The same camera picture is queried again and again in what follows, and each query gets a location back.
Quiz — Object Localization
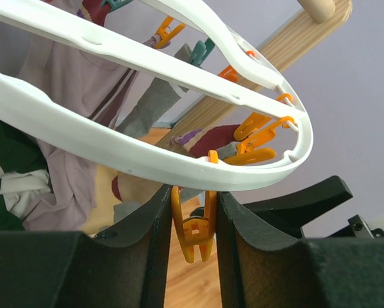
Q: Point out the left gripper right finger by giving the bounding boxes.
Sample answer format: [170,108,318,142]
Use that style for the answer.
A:
[216,192,384,307]

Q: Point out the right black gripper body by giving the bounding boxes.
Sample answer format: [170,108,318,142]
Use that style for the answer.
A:
[331,213,384,239]

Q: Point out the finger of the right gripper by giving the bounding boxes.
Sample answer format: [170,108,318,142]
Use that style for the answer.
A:
[191,175,355,240]

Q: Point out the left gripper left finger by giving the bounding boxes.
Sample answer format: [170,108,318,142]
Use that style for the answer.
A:
[0,185,172,307]

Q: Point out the grey striped sock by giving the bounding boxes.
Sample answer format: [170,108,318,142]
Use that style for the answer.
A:
[113,142,238,223]

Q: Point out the yellow-orange clip front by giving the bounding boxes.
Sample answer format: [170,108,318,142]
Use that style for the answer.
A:
[171,150,220,264]

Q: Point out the yellow-orange clothes clip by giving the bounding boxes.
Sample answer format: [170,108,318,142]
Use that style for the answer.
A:
[224,116,295,166]

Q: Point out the white round clip hanger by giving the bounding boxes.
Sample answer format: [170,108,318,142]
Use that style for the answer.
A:
[0,1,313,191]

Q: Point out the dark green sock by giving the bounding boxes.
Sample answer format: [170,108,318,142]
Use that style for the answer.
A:
[0,121,51,231]

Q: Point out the pink sock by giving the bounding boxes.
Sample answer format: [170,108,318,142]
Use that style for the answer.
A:
[17,0,160,232]

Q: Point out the teal clothes clip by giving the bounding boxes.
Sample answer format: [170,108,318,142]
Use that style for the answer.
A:
[188,38,215,67]

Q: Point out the maroon purple striped sock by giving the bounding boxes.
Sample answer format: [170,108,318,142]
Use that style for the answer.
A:
[77,0,112,26]

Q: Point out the yellow-orange clip right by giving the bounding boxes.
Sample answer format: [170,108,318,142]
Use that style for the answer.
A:
[233,92,294,142]

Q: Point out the orange clip far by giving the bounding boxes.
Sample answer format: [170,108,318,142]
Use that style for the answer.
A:
[218,50,256,83]

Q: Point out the orange clothes clip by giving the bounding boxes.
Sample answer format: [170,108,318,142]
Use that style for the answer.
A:
[154,16,186,49]

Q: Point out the wooden drying rack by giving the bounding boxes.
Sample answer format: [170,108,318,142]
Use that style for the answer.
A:
[156,1,353,148]

